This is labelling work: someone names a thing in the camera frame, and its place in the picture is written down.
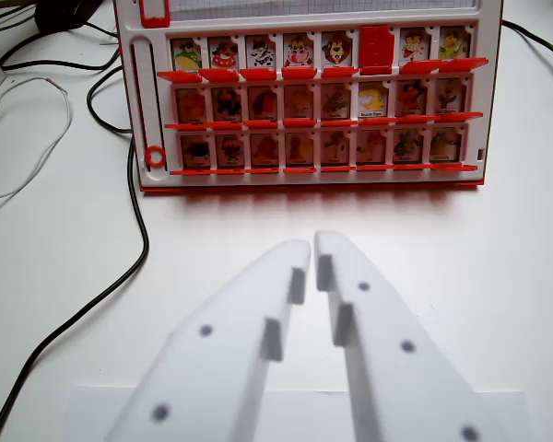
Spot red giraffe window flap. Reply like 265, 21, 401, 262
359, 25, 395, 76

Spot white paper sheet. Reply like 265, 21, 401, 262
67, 385, 530, 442

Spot red and white game board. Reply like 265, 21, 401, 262
112, 0, 504, 193

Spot long black cable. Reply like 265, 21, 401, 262
0, 137, 149, 442

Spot thin white wire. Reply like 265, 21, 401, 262
0, 76, 71, 204

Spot looped black cable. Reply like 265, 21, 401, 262
86, 67, 133, 135

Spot thin black cable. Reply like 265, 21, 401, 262
0, 44, 121, 73

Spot black cable with plug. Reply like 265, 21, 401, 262
501, 20, 553, 77

